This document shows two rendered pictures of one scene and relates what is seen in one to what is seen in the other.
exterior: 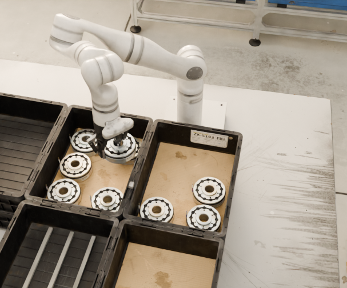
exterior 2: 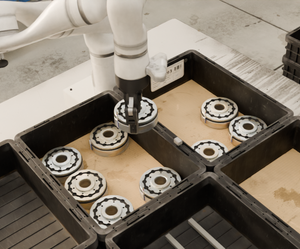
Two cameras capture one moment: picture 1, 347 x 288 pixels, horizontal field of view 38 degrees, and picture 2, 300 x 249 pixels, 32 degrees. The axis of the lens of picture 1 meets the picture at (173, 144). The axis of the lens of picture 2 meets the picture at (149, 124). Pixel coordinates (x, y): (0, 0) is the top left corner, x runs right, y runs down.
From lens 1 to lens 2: 96 cm
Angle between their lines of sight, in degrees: 34
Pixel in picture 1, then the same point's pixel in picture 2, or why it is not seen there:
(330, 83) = not seen: hidden behind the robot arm
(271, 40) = (14, 54)
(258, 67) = (28, 79)
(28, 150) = (7, 221)
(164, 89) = (39, 97)
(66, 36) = (8, 23)
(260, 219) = not seen: hidden behind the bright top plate
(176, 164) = (161, 118)
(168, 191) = (188, 139)
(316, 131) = (197, 41)
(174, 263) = (273, 177)
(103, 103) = (143, 40)
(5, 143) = not seen: outside the picture
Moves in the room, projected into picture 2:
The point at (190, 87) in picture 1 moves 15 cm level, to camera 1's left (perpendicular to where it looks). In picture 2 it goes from (111, 43) to (73, 67)
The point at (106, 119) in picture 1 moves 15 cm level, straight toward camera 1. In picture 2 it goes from (146, 62) to (212, 81)
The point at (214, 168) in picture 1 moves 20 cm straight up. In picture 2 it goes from (192, 98) to (193, 40)
